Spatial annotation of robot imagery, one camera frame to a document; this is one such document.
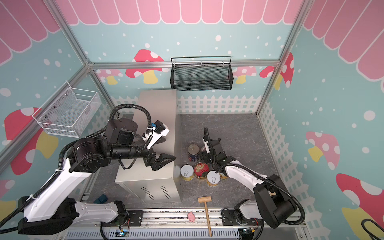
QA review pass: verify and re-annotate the dark chopped tomatoes can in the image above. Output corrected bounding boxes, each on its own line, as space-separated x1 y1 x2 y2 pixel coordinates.
188 144 200 163

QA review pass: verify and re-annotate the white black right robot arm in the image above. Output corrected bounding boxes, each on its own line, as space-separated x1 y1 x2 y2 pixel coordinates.
203 127 306 229

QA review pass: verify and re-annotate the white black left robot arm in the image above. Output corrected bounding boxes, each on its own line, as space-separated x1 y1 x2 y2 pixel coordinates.
1 104 175 235

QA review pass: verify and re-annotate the grey metal cabinet counter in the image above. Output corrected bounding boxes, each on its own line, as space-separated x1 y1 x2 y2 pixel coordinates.
115 90 182 204

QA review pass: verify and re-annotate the red lid flat tin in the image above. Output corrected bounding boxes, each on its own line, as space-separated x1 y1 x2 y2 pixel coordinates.
194 163 210 180

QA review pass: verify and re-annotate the yellow can silver lid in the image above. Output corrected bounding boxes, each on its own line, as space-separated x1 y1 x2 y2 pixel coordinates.
207 171 221 188

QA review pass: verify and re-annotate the yellow can white lid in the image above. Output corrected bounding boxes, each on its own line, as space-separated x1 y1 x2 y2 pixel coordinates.
181 165 194 182

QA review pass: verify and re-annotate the wooden mallet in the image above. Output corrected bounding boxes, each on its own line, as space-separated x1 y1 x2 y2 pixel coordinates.
198 196 213 237

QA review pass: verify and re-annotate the teal small block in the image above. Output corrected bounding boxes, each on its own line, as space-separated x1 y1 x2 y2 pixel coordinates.
94 194 108 204

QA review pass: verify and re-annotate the pink eraser blob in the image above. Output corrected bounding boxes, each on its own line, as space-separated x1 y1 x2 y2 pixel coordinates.
187 212 196 223

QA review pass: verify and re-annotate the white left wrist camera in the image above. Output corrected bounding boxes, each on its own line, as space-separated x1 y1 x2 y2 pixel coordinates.
143 121 170 150

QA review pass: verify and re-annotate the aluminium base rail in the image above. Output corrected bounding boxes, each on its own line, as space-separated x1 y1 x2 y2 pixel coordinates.
55 208 311 240

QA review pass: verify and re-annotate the black wire mesh basket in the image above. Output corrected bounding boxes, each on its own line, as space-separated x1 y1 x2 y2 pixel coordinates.
170 56 234 91

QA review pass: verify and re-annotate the white wire mesh basket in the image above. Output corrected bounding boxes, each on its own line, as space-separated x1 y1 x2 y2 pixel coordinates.
32 82 102 138

